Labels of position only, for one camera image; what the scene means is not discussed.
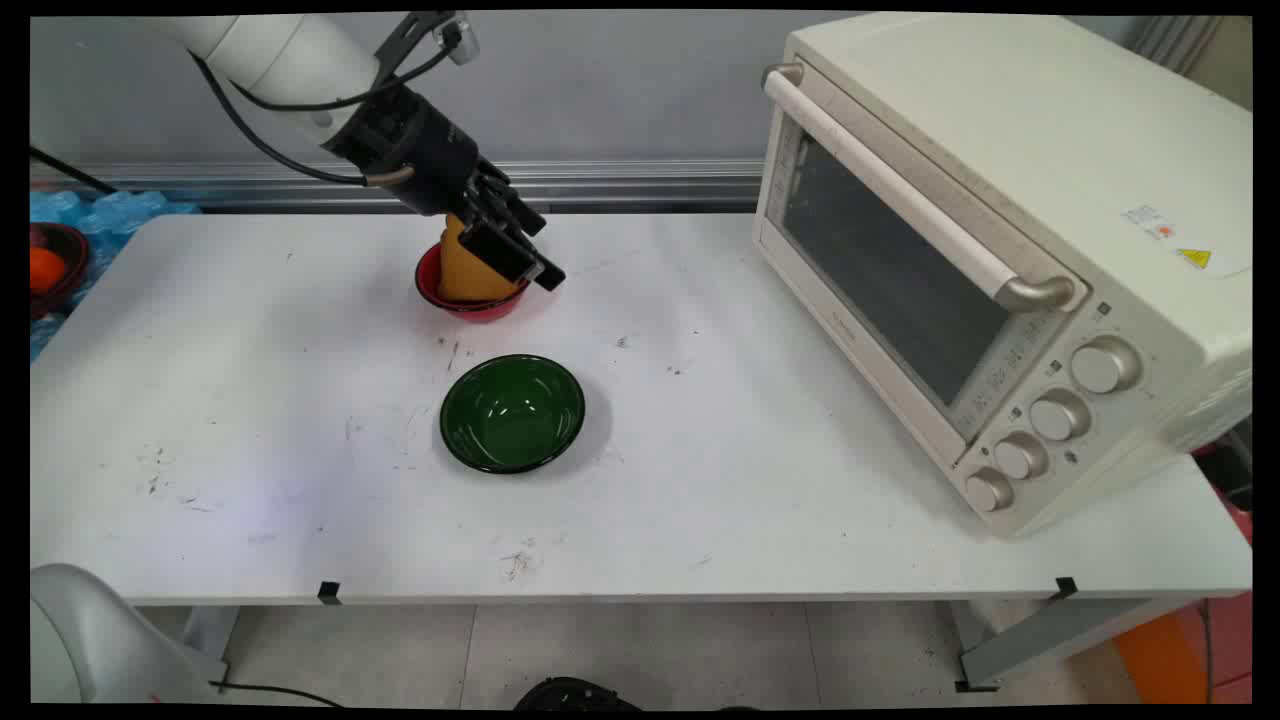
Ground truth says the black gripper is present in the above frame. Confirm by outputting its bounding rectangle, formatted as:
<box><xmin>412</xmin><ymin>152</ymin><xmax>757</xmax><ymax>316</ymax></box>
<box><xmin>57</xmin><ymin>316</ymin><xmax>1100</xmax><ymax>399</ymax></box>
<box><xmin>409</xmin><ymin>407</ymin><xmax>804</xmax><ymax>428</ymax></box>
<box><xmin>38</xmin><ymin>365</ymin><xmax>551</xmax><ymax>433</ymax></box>
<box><xmin>325</xmin><ymin>86</ymin><xmax>567</xmax><ymax>293</ymax></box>

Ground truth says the brown toast bread slice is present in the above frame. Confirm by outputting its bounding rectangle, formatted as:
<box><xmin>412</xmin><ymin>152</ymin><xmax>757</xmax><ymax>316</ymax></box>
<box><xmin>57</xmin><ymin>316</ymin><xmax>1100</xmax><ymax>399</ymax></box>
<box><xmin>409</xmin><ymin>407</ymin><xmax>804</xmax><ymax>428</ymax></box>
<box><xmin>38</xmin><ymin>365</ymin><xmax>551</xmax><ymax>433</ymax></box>
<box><xmin>438</xmin><ymin>213</ymin><xmax>521</xmax><ymax>303</ymax></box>

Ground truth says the oven glass door with handle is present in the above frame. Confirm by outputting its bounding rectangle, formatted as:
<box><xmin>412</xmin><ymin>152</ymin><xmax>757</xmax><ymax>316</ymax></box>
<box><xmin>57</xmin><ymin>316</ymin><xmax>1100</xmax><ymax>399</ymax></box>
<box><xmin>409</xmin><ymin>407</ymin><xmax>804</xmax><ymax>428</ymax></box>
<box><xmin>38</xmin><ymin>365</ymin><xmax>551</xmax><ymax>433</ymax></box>
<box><xmin>752</xmin><ymin>62</ymin><xmax>1091</xmax><ymax>471</ymax></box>

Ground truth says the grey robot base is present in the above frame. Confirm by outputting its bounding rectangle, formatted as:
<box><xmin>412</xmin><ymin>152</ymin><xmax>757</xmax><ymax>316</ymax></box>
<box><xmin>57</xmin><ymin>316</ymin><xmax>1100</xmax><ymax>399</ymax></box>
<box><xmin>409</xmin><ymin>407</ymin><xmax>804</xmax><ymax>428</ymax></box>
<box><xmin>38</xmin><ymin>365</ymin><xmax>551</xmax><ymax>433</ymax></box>
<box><xmin>30</xmin><ymin>563</ymin><xmax>226</xmax><ymax>704</ymax></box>

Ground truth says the red bowl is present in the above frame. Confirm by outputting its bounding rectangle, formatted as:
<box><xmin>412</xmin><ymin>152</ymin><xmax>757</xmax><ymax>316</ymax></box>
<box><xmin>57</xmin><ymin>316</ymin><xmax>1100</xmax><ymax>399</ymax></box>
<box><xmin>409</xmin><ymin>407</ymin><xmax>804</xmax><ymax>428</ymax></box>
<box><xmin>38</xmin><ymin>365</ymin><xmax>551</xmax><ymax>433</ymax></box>
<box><xmin>415</xmin><ymin>240</ymin><xmax>536</xmax><ymax>323</ymax></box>

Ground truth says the dark green bowl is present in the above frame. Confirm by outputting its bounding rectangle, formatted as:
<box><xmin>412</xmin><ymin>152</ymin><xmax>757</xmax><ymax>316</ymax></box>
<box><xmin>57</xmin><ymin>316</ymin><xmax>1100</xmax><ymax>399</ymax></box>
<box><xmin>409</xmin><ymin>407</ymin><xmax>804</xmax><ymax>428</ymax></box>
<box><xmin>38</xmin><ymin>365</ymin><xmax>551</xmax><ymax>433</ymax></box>
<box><xmin>439</xmin><ymin>354</ymin><xmax>586</xmax><ymax>475</ymax></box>

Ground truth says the blue plastic bag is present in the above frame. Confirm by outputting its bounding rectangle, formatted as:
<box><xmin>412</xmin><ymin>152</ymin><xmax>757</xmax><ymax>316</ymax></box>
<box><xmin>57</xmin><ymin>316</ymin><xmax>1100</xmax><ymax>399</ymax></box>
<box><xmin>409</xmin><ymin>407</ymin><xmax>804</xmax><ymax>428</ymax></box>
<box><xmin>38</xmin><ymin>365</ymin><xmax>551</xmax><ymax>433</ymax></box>
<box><xmin>30</xmin><ymin>188</ymin><xmax>201</xmax><ymax>361</ymax></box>

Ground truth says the black object on floor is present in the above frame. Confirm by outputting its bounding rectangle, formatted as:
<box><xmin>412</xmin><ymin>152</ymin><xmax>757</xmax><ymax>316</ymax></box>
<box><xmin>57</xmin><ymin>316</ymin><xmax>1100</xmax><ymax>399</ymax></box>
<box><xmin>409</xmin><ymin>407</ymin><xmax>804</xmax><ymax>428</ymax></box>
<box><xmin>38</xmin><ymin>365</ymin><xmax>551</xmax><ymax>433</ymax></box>
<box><xmin>513</xmin><ymin>677</ymin><xmax>641</xmax><ymax>711</ymax></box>

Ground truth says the orange fruit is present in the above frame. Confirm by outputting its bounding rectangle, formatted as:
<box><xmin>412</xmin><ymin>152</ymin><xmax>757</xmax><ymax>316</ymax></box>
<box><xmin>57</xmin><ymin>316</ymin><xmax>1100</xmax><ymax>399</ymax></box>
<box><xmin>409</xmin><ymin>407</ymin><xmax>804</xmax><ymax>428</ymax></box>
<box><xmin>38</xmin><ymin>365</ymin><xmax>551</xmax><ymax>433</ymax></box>
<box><xmin>30</xmin><ymin>247</ymin><xmax>67</xmax><ymax>297</ymax></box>

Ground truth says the white table leg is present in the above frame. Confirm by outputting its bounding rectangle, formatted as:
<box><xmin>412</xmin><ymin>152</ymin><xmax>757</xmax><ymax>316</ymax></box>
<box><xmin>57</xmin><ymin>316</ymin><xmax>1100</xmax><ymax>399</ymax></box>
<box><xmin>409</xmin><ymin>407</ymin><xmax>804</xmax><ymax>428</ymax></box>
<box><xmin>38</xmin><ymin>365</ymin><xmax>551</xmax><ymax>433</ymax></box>
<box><xmin>180</xmin><ymin>605</ymin><xmax>241</xmax><ymax>691</ymax></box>

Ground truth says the silver oven knob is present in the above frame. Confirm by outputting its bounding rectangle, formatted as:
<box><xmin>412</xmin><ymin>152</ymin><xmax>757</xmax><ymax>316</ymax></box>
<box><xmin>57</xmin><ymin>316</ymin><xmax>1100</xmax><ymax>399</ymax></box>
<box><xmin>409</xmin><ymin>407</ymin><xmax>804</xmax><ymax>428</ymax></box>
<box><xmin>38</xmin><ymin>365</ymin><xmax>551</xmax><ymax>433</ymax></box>
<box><xmin>964</xmin><ymin>467</ymin><xmax>1015</xmax><ymax>514</ymax></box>
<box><xmin>1070</xmin><ymin>337</ymin><xmax>1143</xmax><ymax>395</ymax></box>
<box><xmin>1028</xmin><ymin>389</ymin><xmax>1093</xmax><ymax>443</ymax></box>
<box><xmin>993</xmin><ymin>432</ymin><xmax>1050</xmax><ymax>481</ymax></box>

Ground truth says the cream toaster oven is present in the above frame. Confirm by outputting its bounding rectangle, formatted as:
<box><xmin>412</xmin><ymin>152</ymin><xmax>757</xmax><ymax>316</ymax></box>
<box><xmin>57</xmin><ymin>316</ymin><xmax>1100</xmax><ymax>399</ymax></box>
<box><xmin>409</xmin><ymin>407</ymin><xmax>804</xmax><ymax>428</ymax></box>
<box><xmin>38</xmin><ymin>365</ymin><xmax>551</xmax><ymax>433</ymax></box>
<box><xmin>752</xmin><ymin>12</ymin><xmax>1253</xmax><ymax>539</ymax></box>

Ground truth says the white label sticker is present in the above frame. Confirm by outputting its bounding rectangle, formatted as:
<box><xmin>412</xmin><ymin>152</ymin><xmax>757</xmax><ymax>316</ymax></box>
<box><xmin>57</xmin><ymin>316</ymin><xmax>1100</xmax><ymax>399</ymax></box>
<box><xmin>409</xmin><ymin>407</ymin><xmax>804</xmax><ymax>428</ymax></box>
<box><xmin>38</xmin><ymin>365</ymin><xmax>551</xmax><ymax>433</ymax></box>
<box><xmin>1122</xmin><ymin>204</ymin><xmax>1176</xmax><ymax>241</ymax></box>

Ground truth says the grey table leg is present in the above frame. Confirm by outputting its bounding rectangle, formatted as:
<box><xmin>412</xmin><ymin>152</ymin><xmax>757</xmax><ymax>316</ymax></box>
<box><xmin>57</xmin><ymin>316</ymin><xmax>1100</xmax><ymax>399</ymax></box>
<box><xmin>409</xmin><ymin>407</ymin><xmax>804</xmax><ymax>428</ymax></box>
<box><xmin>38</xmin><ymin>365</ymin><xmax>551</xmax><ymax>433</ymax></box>
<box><xmin>955</xmin><ymin>598</ymin><xmax>1201</xmax><ymax>693</ymax></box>

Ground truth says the orange red box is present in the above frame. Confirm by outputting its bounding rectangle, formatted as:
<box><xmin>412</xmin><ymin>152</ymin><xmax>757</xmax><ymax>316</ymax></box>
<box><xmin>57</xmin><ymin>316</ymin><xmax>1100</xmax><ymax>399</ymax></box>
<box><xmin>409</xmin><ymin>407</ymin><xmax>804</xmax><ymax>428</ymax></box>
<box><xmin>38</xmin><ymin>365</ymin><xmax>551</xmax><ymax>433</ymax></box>
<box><xmin>1112</xmin><ymin>590</ymin><xmax>1253</xmax><ymax>705</ymax></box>

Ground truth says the aluminium rail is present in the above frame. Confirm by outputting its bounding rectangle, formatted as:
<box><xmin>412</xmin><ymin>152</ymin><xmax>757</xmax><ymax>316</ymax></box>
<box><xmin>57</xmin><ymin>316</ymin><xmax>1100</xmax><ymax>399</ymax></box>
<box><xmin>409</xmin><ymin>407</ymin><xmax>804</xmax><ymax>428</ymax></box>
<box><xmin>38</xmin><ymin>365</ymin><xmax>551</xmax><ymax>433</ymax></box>
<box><xmin>30</xmin><ymin>158</ymin><xmax>766</xmax><ymax>213</ymax></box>

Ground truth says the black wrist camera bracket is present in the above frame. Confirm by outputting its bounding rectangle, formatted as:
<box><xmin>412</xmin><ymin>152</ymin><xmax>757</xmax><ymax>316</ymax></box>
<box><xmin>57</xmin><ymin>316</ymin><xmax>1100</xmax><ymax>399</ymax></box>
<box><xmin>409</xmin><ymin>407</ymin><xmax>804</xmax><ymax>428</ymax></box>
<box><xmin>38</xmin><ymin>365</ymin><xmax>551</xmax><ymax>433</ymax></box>
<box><xmin>375</xmin><ymin>12</ymin><xmax>481</xmax><ymax>86</ymax></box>

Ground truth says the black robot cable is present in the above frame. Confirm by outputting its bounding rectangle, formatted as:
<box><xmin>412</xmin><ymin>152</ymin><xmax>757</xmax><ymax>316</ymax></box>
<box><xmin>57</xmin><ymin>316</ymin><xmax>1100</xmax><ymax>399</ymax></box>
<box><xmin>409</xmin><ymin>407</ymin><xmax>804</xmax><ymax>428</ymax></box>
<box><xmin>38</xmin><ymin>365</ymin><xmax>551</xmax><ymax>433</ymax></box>
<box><xmin>228</xmin><ymin>40</ymin><xmax>456</xmax><ymax>113</ymax></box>
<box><xmin>188</xmin><ymin>50</ymin><xmax>416</xmax><ymax>191</ymax></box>

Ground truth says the thin black background cable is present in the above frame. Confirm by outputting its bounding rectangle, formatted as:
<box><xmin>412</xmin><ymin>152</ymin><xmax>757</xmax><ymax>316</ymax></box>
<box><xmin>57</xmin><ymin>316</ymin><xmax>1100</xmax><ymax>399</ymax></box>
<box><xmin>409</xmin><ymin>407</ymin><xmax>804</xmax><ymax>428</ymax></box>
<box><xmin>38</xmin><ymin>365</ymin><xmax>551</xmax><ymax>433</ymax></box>
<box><xmin>30</xmin><ymin>145</ymin><xmax>119</xmax><ymax>196</ymax></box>

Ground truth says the black floor cable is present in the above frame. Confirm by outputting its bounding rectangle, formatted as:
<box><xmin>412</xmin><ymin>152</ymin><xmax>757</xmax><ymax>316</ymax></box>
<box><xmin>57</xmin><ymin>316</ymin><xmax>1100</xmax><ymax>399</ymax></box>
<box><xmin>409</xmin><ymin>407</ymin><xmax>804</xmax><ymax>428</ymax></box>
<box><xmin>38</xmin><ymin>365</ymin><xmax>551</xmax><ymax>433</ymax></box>
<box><xmin>208</xmin><ymin>680</ymin><xmax>346</xmax><ymax>709</ymax></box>

